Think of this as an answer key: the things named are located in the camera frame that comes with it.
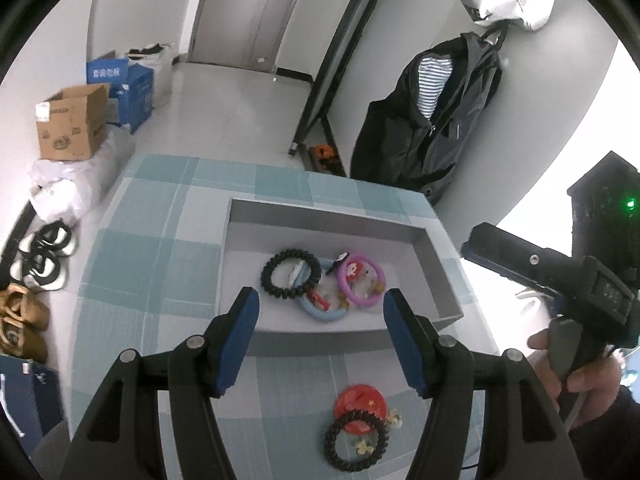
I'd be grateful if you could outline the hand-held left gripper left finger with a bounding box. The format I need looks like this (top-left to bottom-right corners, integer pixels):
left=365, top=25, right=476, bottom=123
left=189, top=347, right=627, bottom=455
left=57, top=286, right=261, bottom=480

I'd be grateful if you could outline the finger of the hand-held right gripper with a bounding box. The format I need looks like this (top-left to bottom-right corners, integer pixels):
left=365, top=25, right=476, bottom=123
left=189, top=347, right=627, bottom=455
left=460, top=222, right=583, bottom=297

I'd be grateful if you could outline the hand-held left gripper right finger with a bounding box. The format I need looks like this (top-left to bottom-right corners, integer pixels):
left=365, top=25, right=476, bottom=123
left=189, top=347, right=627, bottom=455
left=382, top=287, right=586, bottom=480

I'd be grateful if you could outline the black large bead bracelet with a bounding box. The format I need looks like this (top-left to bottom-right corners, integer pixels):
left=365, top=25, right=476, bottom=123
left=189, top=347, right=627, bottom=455
left=260, top=248, right=322, bottom=301

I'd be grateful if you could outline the small round case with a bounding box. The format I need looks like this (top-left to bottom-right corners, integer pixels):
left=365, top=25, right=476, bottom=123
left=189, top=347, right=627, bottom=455
left=333, top=385, right=388, bottom=435

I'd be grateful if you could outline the pink bracelet with red charm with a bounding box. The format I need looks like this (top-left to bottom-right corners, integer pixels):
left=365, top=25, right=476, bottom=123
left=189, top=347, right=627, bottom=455
left=326, top=252, right=387, bottom=307

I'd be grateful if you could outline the light blue bracelet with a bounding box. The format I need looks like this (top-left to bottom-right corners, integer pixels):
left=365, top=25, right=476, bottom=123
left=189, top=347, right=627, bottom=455
left=295, top=259, right=351, bottom=322

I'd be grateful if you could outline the dark small bead bracelet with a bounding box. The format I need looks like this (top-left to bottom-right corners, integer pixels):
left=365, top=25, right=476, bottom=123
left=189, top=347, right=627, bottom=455
left=323, top=410, right=390, bottom=472

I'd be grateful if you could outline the grey cardboard box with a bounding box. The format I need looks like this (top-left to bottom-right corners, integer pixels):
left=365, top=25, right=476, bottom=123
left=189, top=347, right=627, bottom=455
left=218, top=197, right=463, bottom=358

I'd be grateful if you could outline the person's right forearm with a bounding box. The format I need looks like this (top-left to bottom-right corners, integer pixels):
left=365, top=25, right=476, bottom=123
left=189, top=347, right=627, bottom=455
left=565, top=380, right=640, bottom=480

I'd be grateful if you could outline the person's right hand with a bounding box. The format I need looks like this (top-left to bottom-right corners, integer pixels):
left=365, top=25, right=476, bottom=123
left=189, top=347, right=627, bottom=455
left=527, top=329, right=624, bottom=407

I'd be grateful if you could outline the teal plaid tablecloth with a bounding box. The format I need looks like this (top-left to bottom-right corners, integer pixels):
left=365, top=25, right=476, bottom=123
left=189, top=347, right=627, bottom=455
left=67, top=154, right=501, bottom=480

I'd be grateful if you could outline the black jacket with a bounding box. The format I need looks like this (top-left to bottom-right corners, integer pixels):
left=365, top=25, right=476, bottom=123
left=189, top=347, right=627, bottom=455
left=350, top=31, right=503, bottom=206

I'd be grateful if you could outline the blue white striped shirt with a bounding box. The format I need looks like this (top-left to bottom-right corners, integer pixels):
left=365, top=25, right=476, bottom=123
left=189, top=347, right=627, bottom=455
left=415, top=57, right=453, bottom=118

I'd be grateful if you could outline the orange black object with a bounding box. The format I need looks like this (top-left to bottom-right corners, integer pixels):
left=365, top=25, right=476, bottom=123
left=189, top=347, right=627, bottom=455
left=309, top=144, right=341, bottom=171

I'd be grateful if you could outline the black white sandal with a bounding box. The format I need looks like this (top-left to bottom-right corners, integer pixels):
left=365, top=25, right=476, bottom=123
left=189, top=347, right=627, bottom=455
left=10, top=255, right=68, bottom=291
left=19, top=222, right=78, bottom=261

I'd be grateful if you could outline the dark blue bag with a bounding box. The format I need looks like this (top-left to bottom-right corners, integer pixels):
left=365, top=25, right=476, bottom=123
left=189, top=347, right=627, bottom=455
left=0, top=355, right=66, bottom=453

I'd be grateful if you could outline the brown shoe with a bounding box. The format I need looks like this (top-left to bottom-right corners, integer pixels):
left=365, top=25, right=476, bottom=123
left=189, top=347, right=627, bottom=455
left=0, top=317, right=48, bottom=363
left=0, top=285, right=51, bottom=331

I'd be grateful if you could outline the white plastic bag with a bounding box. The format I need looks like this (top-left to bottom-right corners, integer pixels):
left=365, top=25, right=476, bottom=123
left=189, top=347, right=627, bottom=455
left=29, top=127, right=136, bottom=223

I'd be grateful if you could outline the blue cardboard box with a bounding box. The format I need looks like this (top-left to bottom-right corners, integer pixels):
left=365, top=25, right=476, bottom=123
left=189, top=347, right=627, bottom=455
left=107, top=65, right=155, bottom=135
left=86, top=57, right=130, bottom=91

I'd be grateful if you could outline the brown cardboard box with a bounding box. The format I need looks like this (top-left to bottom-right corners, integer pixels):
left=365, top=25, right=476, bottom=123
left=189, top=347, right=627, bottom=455
left=35, top=82, right=110, bottom=161

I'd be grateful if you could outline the white bag with black items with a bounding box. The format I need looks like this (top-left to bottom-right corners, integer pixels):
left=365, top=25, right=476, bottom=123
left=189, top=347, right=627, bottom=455
left=127, top=42, right=176, bottom=111

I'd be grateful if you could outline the grey door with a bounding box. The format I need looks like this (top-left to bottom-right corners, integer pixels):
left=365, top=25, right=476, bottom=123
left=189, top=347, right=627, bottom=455
left=190, top=0, right=316, bottom=68

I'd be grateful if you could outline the black standing frame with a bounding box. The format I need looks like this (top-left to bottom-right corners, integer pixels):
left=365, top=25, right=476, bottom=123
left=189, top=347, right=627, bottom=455
left=287, top=0, right=401, bottom=176

